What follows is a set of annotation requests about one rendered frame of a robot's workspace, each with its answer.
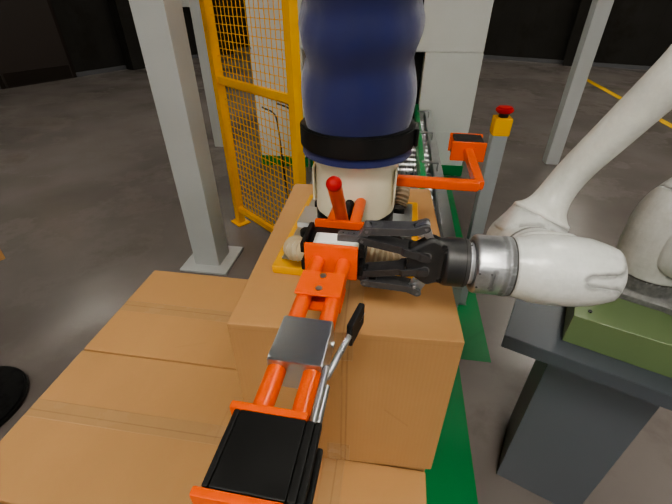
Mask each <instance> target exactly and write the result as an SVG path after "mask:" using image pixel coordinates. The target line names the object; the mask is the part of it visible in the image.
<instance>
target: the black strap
mask: <svg viewBox="0 0 672 504"><path fill-rule="evenodd" d="M419 130H420V128H419V122H416V123H415V121H414V120H413V119H412V120H411V123H410V125H409V127H408V128H407V129H406V130H403V131H400V132H397V133H394V134H390V135H384V136H374V137H361V138H357V137H340V136H330V135H324V134H321V133H318V132H315V131H313V130H311V129H309V128H308V127H307V125H306V121H305V117H304V118H303V119H302V120H301V122H300V136H301V144H302V146H303V147H304V148H306V149H307V150H308V151H310V152H312V153H314V154H317V155H320V156H323V157H327V158H332V159H338V160H348V161H371V160H381V159H388V158H392V157H396V156H399V155H402V154H404V153H406V152H407V151H409V150H410V149H411V148H412V147H413V146H414V147H417V146H418V139H419Z"/></svg>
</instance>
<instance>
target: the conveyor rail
mask: <svg viewBox="0 0 672 504"><path fill-rule="evenodd" d="M424 111H429V117H428V112H424V118H423V119H424V122H425V129H426V130H425V131H433V138H432V140H431V136H432V134H431V133H426V140H427V144H428V146H427V148H428V153H429V161H439V165H438V171H436V167H437V164H433V163H430V168H431V174H432V177H443V178H444V175H443V170H442V165H441V160H440V155H439V150H438V145H437V140H436V135H435V130H434V125H433V120H432V115H431V110H424ZM433 194H434V199H433V201H435V207H434V209H435V210H436V218H437V223H438V228H439V232H440V237H442V238H445V237H456V235H455V230H454V225H453V220H452V215H451V210H450V205H449V200H448V195H447V190H446V189H433Z"/></svg>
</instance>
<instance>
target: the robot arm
mask: <svg viewBox="0 0 672 504"><path fill-rule="evenodd" d="M671 110H672V44H671V45H670V47H669V48H668V49H667V50H666V51H665V52H664V53H663V55H662V56H661V57H660V58H659V59H658V60H657V61H656V62H655V63H654V64H653V66H652V67H651V68H650V69H649V70H648V71H647V72H646V73H645V74H644V75H643V76H642V77H641V78H640V79H639V80H638V81H637V82H636V83H635V85H634V86H633V87H632V88H631V89H630V90H629V91H628V92H627V93H626V94H625V95H624V96H623V97H622V98H621V99H620V100H619V101H618V102H617V103H616V104H615V105H614V106H613V107H612V108H611V110H610V111H609V112H608V113H607V114H606V115H605V116H604V117H603V118H602V119H601V120H600V121H599V122H598V123H597V124H596V125H595V126H594V127H593V128H592V129H591V130H590V131H589V132H588V133H587V134H586V136H585V137H584V138H583V139H582V140H581V141H580V142H579V143H578V144H577V145H576V146H575V147H574V148H573V149H572V150H571V151H570V152H569V153H568V154H567V155H566V157H565V158H564V159H563V160H562V161H561V162H560V163H559V164H558V165H557V166H556V167H555V169H554V170H553V171H552V172H551V173H550V174H549V176H548V177H547V178H546V179H545V180H544V182H543V183H542V184H541V185H540V187H539V188H538V189H537V190H536V191H535V192H534V193H533V194H532V195H531V196H529V197H528V198H526V199H523V200H520V201H515V202H514V203H513V205H512V206H511V207H510V208H509V209H508V210H507V211H506V212H505V213H504V214H502V215H501V216H500V217H499V218H498V219H497V220H496V221H494V222H493V223H492V225H491V226H490V227H489V229H488V231H487V233H486V235H481V234H476V235H474V236H472V238H471V240H468V238H459V237H445V238H442V237H439V236H437V235H435V234H433V233H432V230H431V224H430V219H428V218H424V219H420V220H417V221H381V220H366V221H365V222H364V225H363V227H362V228H361V229H360V231H347V230H340V231H338V234H335V233H322V232H317V233H316V236H315V238H314V241H313V243H323V244H334V245H344V246H355V247H358V248H359V244H360V245H364V246H368V247H372V248H376V249H381V250H385V251H389V252H393V253H397V254H401V255H402V256H403V257H406V258H401V259H400V260H394V261H380V262H365V265H364V270H363V275H362V276H359V275H358V270H357V280H360V284H361V285H362V286H364V287H372V288H379V289H386V290H394V291H401V292H407V293H409V294H411V295H414V296H416V297H418V296H420V295H421V289H422V288H423V287H424V285H425V284H430V283H435V282H437V283H440V284H442V285H444V286H454V287H464V286H467V289H468V291H469V292H471V293H479V294H490V295H498V296H509V297H514V298H517V299H520V300H523V301H525V302H530V303H535V304H542V305H551V306H563V307H584V306H595V305H601V304H606V303H610V302H613V301H615V300H616V299H618V298H620V299H624V300H627V301H630V302H633V303H636V304H639V305H642V306H645V307H648V308H651V309H655V310H658V311H661V312H664V313H666V314H669V315H671V316H672V177H671V178H670V179H668V180H666V181H665V182H663V183H662V184H660V185H659V186H657V187H656V188H654V189H653V190H651V191H650V192H649V193H648V194H647V195H646V196H645V197H644V198H643V199H642V200H641V201H640V202H639V203H638V205H637V206H636V208H635V209H634V211H633V212H632V214H631V215H630V217H629V219H628V221H627V223H626V225H625V227H624V229H623V231H622V233H621V235H620V238H619V240H618V243H617V246H616V248H615V247H613V246H610V245H608V244H605V243H603V242H600V241H597V240H594V239H590V238H584V237H577V236H576V235H574V234H570V233H568V231H569V229H570V227H569V225H568V222H567V212H568V209H569V207H570V205H571V203H572V201H573V199H574V198H575V196H576V195H577V194H578V192H579V191H580V190H581V188H582V187H583V186H584V185H585V184H586V183H587V182H588V181H589V180H590V179H591V178H592V177H593V176H594V175H595V174H596V173H597V172H598V171H599V170H601V169H602V168H603V167H604V166H605V165H606V164H608V163H609V162H610V161H611V160H612V159H614V158H615V157H616V156H617V155H618V154H620V153H621V152H622V151H623V150H624V149H625V148H627V147H628V146H629V145H630V144H631V143H633V142H634V141H635V140H636V139H637V138H639V137H640V136H641V135H642V134H643V133H645V132H646V131H647V130H648V129H649V128H650V127H652V126H653V125H654V124H655V123H656V122H658V121H659V120H660V119H661V118H662V117H664V116H665V115H666V114H667V113H668V112H669V111H671ZM391 236H410V237H411V236H419V237H420V238H421V239H419V240H417V241H415V240H411V239H406V238H404V239H399V238H395V237H391ZM405 266H406V269H405ZM395 275H400V276H395ZM411 276H414V277H415V278H414V277H413V278H412V279H411V278H408V277H411Z"/></svg>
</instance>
